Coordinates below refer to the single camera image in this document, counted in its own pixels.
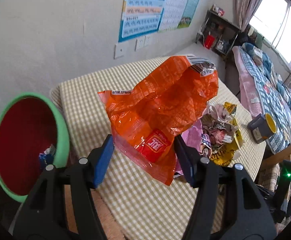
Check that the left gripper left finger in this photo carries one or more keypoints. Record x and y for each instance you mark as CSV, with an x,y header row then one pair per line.
x,y
42,215

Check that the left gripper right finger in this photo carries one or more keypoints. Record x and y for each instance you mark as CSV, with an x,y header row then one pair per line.
x,y
228,203

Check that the orange snack bag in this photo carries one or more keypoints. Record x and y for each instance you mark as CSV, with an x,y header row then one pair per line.
x,y
145,120

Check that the brown paper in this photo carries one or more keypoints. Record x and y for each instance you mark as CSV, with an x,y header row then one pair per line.
x,y
216,122

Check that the green red trash bin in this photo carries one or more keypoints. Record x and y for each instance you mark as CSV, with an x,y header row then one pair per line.
x,y
29,124

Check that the blue Oreo wrapper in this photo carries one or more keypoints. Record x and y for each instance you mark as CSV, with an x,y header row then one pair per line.
x,y
47,157

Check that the yellow snack bag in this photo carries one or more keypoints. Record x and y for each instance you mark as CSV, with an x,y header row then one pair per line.
x,y
225,154

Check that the dark cup yellow inside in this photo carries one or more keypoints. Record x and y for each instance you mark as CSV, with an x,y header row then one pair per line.
x,y
262,127

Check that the pink snack wrapper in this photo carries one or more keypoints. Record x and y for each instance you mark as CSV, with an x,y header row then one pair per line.
x,y
190,146

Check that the yellow box wrapper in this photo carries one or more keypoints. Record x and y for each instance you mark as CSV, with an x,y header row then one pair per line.
x,y
232,109

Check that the bed with patterned quilt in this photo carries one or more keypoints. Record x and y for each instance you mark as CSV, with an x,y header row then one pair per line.
x,y
263,91

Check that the red container on shelf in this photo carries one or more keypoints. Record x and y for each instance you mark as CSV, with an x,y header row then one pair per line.
x,y
208,41

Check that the dark shelf unit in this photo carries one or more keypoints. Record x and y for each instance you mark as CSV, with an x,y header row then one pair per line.
x,y
224,31

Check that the window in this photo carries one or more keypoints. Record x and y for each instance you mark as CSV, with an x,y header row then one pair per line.
x,y
272,19

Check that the white wall switch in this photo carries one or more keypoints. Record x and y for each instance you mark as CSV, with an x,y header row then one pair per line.
x,y
120,49

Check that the white wall socket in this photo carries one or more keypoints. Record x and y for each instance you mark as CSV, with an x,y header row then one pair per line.
x,y
143,41

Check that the green white wall poster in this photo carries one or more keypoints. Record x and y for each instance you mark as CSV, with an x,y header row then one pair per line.
x,y
177,14

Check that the blue pinyin wall poster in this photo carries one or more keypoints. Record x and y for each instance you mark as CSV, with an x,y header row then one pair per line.
x,y
139,18

